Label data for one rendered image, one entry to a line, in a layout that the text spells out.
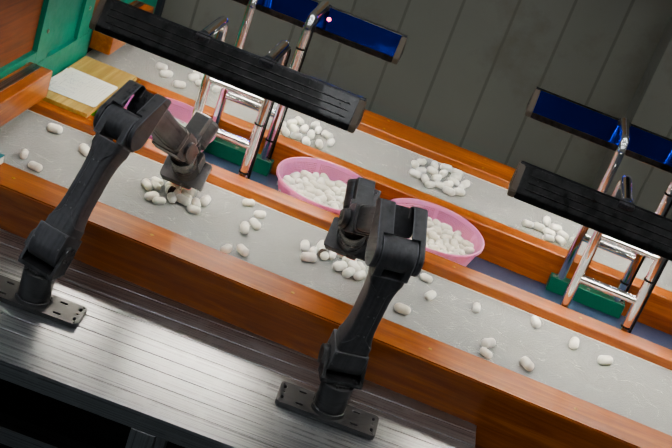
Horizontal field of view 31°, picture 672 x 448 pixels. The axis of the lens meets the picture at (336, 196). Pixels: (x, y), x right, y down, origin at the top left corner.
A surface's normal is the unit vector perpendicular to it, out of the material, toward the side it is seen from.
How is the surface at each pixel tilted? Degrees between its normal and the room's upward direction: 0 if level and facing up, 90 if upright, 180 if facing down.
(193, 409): 0
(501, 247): 90
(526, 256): 90
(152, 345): 0
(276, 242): 0
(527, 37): 90
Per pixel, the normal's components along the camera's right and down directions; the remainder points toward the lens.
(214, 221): 0.32, -0.85
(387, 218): 0.32, -0.45
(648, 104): -0.15, 0.39
